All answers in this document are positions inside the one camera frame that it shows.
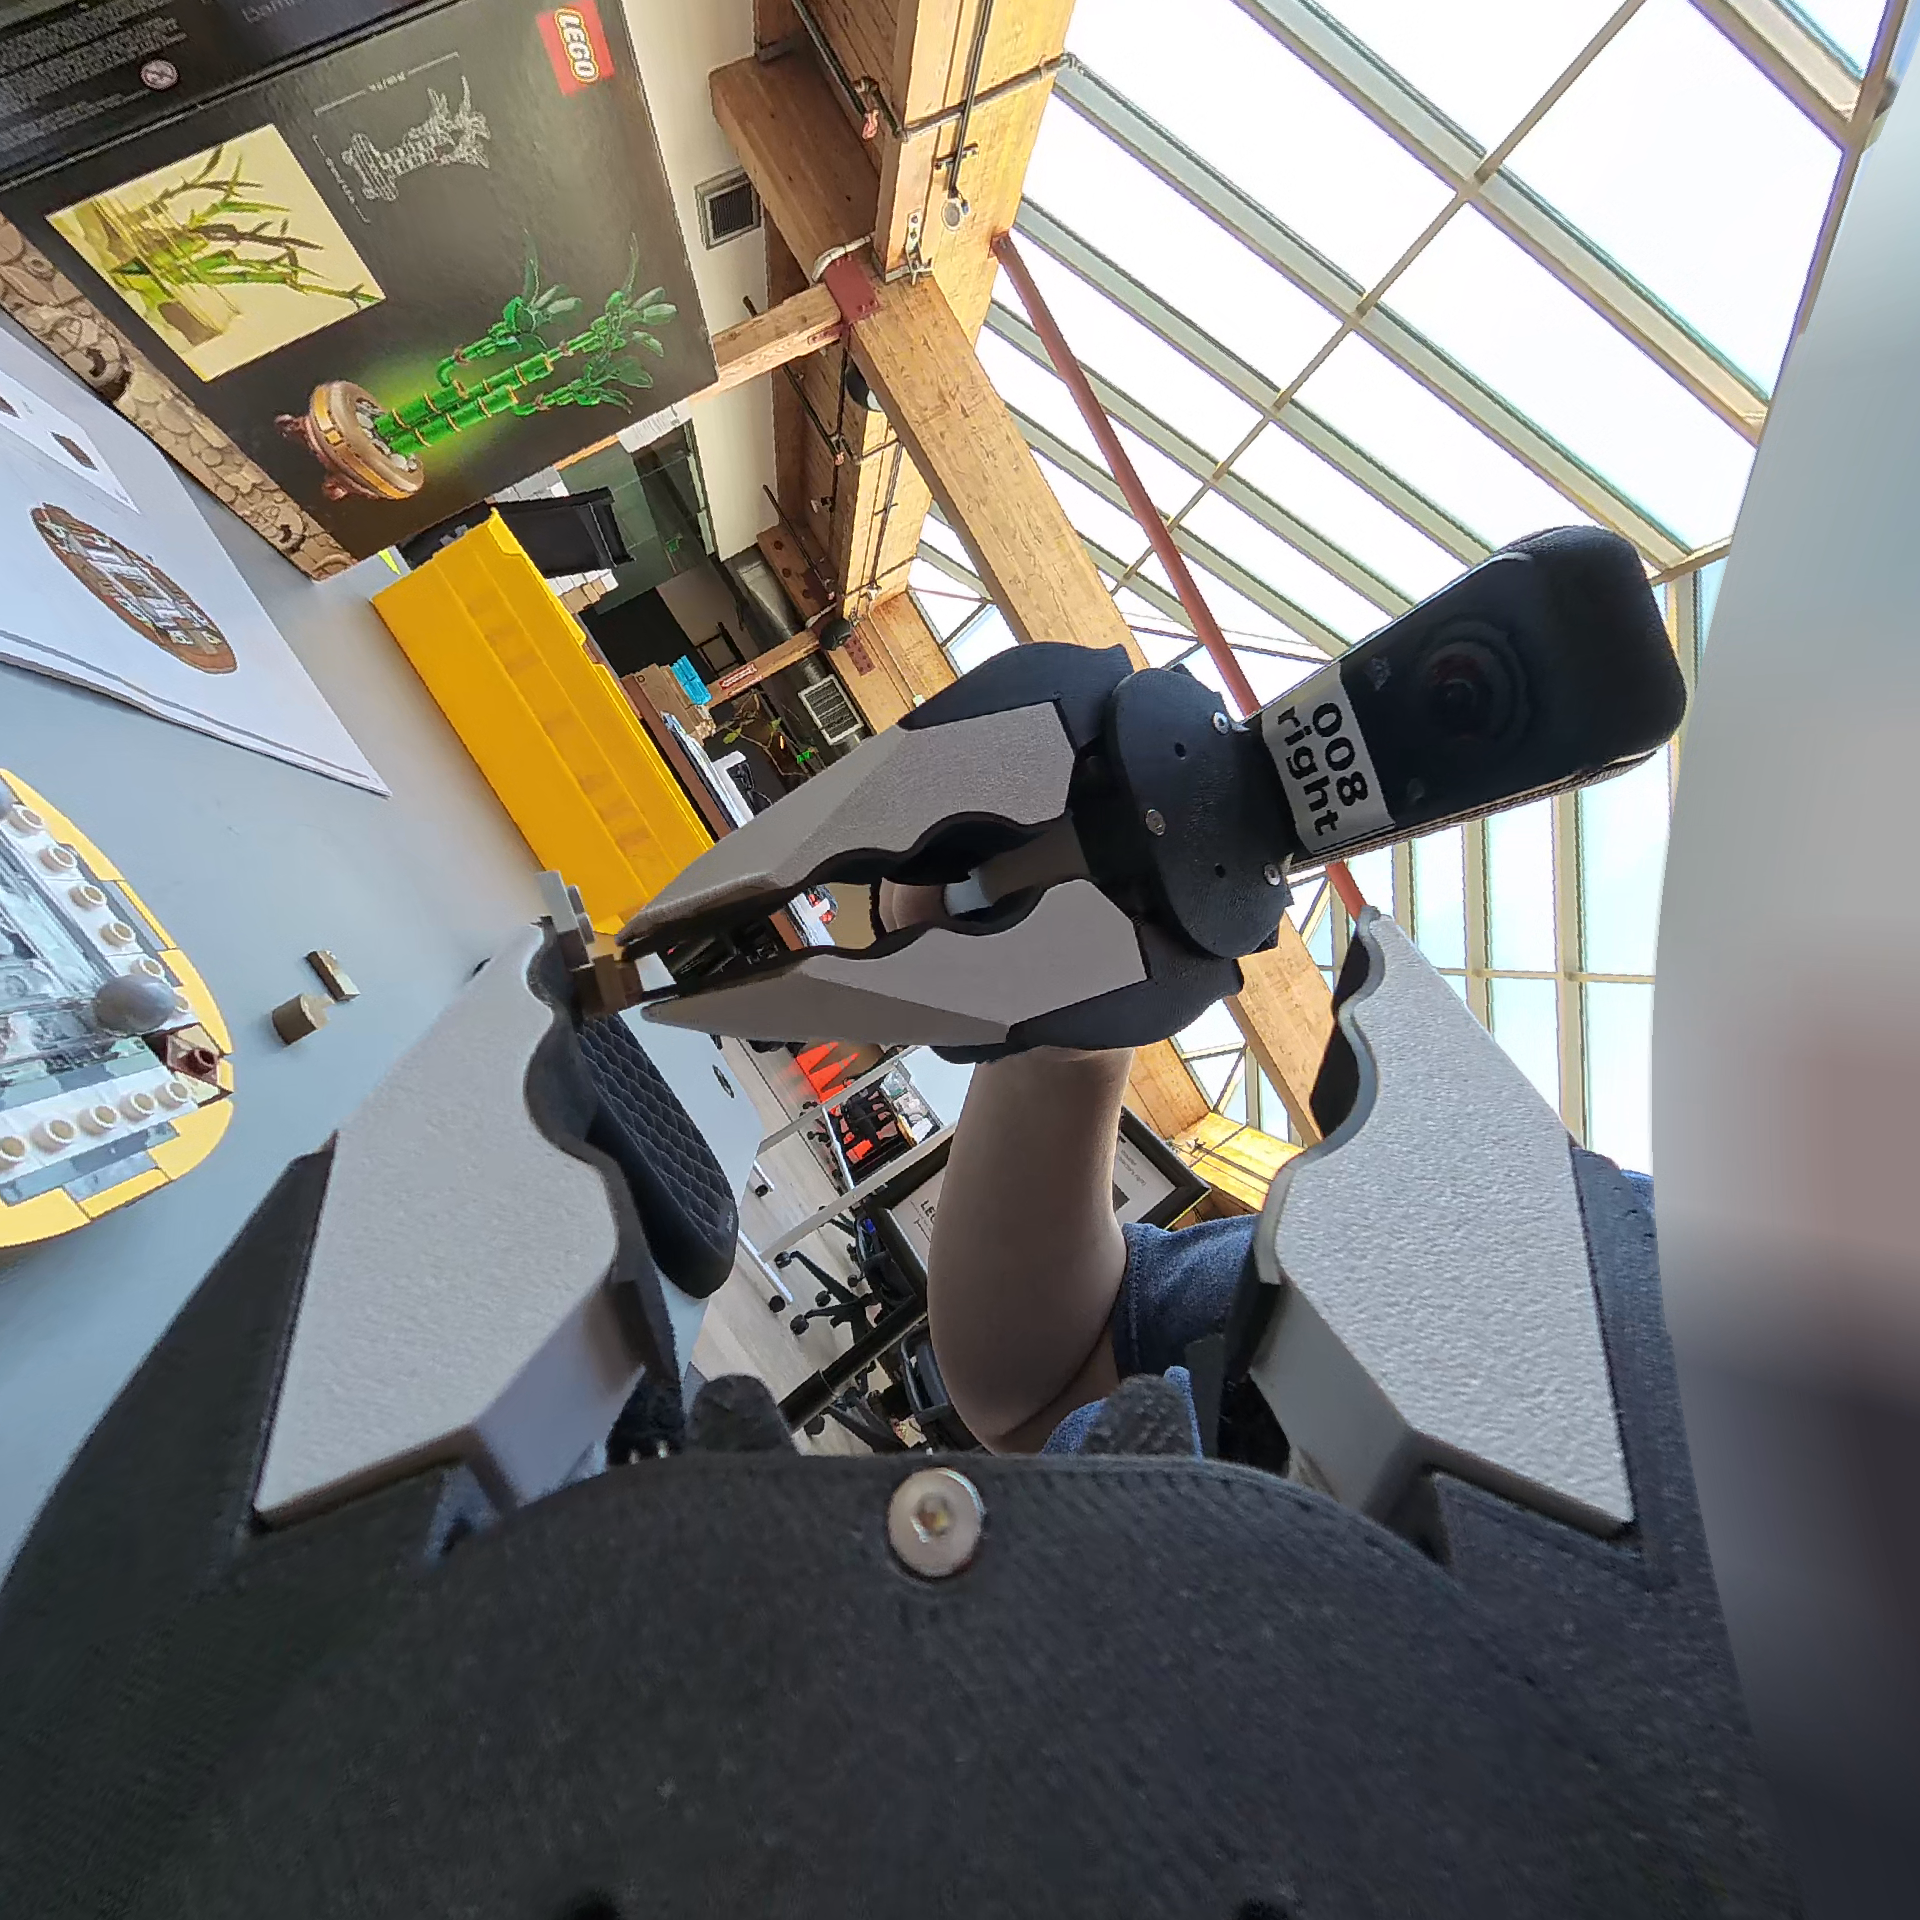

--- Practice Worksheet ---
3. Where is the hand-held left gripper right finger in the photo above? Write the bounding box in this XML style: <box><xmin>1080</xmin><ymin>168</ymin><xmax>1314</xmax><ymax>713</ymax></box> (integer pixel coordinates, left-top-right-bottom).
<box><xmin>1247</xmin><ymin>910</ymin><xmax>1636</xmax><ymax>1538</ymax></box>

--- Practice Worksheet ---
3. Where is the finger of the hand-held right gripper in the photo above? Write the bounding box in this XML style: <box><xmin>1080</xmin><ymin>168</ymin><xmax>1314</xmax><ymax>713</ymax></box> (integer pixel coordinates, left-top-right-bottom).
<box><xmin>643</xmin><ymin>879</ymin><xmax>1151</xmax><ymax>1066</ymax></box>
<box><xmin>616</xmin><ymin>698</ymin><xmax>1082</xmax><ymax>962</ymax></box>

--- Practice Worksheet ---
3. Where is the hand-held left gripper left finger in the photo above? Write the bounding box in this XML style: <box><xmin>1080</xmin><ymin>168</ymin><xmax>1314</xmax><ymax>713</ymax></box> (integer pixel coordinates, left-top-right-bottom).
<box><xmin>251</xmin><ymin>921</ymin><xmax>692</xmax><ymax>1520</ymax></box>

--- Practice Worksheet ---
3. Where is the person's right forearm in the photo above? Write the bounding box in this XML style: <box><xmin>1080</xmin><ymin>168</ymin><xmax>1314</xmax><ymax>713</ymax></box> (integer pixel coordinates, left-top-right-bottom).
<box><xmin>929</xmin><ymin>1037</ymin><xmax>1137</xmax><ymax>1456</ymax></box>

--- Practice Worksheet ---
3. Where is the round gold lego base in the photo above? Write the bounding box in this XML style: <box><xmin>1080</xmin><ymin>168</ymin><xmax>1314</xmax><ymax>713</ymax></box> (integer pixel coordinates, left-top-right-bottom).
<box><xmin>0</xmin><ymin>768</ymin><xmax>239</xmax><ymax>1256</ymax></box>

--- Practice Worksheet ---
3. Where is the lego instruction booklet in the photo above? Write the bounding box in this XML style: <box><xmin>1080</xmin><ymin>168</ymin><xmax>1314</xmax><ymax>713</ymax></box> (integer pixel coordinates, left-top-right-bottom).
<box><xmin>0</xmin><ymin>323</ymin><xmax>394</xmax><ymax>799</ymax></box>

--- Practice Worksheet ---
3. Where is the black lego box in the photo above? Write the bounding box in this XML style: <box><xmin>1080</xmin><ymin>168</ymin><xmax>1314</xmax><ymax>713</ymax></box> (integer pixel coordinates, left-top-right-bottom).
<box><xmin>0</xmin><ymin>0</ymin><xmax>720</xmax><ymax>559</ymax></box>

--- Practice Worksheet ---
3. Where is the person's right hand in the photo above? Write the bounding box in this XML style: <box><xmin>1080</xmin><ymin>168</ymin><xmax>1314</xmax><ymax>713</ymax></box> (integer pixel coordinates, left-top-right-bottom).
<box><xmin>879</xmin><ymin>879</ymin><xmax>965</xmax><ymax>966</ymax></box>

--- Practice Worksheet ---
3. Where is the black honeycomb wrist rest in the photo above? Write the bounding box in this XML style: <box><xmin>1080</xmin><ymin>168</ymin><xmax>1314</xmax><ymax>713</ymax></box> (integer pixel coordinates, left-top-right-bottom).
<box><xmin>577</xmin><ymin>1017</ymin><xmax>740</xmax><ymax>1302</ymax></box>

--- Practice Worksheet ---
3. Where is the white desk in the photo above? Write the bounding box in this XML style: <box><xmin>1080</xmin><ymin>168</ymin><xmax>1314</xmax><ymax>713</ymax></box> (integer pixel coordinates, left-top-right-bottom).
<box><xmin>717</xmin><ymin>1043</ymin><xmax>962</xmax><ymax>1310</ymax></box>

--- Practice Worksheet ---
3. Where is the black office chair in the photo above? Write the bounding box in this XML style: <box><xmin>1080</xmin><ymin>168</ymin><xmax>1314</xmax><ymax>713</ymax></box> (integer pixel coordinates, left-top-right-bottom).
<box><xmin>779</xmin><ymin>1201</ymin><xmax>962</xmax><ymax>1455</ymax></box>

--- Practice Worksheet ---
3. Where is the wooden ceiling beam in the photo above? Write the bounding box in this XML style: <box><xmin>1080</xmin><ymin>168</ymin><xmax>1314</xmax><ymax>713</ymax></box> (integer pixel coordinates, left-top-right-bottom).
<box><xmin>709</xmin><ymin>0</ymin><xmax>1307</xmax><ymax>1203</ymax></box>

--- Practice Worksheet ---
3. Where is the red pipe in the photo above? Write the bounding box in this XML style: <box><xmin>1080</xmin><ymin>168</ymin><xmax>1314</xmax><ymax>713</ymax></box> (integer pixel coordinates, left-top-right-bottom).
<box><xmin>991</xmin><ymin>231</ymin><xmax>1370</xmax><ymax>921</ymax></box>

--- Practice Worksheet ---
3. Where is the yellow plastic bin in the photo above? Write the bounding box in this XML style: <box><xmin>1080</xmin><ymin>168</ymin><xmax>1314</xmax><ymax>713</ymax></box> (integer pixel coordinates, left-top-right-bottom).
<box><xmin>371</xmin><ymin>510</ymin><xmax>720</xmax><ymax>936</ymax></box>

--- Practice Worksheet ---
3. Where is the glass skylight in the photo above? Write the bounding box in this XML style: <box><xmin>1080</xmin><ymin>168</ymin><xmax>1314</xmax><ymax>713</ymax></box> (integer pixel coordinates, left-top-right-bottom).
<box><xmin>900</xmin><ymin>0</ymin><xmax>1893</xmax><ymax>1181</ymax></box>

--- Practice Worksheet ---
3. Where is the brown patterned strip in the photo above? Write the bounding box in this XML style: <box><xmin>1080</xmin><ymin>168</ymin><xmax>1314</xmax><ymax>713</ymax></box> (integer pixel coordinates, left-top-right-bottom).
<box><xmin>0</xmin><ymin>218</ymin><xmax>359</xmax><ymax>585</ymax></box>

